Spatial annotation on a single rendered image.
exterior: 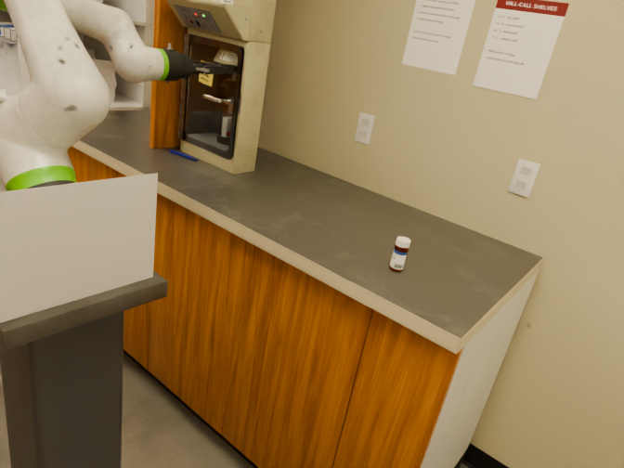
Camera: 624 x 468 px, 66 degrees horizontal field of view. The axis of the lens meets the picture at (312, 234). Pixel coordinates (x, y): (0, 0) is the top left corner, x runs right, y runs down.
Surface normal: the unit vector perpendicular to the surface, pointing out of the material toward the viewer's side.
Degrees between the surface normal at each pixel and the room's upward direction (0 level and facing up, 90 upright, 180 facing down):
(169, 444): 0
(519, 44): 90
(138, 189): 90
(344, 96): 90
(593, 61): 90
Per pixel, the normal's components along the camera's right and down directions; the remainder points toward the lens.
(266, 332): -0.62, 0.22
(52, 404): 0.74, 0.38
